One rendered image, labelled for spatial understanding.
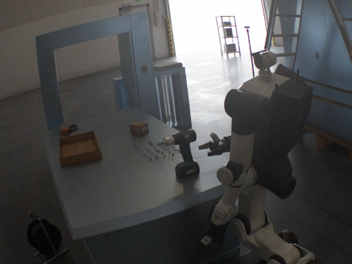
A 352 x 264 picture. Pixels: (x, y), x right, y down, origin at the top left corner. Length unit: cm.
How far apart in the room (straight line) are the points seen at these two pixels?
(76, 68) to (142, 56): 783
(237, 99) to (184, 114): 326
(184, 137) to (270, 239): 72
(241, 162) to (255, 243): 60
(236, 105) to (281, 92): 21
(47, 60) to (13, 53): 791
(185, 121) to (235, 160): 320
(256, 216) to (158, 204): 51
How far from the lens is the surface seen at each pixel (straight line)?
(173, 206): 156
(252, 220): 168
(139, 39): 334
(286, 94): 123
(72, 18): 1105
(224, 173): 128
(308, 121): 384
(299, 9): 317
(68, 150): 241
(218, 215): 143
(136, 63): 334
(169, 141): 167
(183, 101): 435
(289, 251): 163
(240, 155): 123
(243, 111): 114
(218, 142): 182
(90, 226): 148
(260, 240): 168
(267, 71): 133
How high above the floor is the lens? 146
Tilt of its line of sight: 18 degrees down
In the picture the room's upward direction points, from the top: 7 degrees counter-clockwise
